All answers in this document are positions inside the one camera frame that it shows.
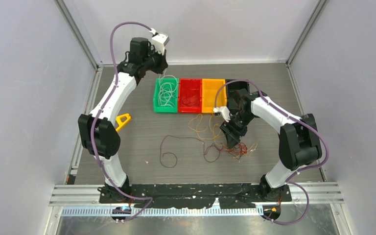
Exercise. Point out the yellow triangular plastic piece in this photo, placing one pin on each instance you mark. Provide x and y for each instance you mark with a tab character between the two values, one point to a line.
122	120

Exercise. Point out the red plastic bin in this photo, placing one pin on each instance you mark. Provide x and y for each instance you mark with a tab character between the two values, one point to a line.
190	96

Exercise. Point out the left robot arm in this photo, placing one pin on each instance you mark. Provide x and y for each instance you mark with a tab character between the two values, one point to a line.
97	129

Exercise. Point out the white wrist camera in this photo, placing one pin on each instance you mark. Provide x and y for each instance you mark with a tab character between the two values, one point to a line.
159	41
222	111

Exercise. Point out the black plastic bin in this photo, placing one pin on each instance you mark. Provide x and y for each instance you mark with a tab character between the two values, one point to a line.
233	87

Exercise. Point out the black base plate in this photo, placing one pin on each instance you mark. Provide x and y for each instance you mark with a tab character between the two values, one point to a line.
192	196

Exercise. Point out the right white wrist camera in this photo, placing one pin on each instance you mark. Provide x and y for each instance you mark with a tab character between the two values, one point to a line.
222	111

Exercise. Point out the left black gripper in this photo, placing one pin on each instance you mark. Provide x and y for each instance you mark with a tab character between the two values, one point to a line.
163	64

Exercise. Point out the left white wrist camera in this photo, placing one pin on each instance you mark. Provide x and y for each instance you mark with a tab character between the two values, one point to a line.
159	41

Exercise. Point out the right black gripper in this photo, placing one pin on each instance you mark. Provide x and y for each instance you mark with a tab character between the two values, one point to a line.
232	138

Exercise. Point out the yellow plastic bin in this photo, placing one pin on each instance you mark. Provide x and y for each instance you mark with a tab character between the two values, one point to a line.
210	88

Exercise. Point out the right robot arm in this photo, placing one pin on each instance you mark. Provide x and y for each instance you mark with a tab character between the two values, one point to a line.
299	144

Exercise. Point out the slotted cable duct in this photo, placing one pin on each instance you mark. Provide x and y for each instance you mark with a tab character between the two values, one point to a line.
116	211

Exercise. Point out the black clear-topped device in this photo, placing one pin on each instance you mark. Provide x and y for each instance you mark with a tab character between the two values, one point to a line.
309	120

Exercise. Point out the green plastic bin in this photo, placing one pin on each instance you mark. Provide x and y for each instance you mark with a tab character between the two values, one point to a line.
165	98

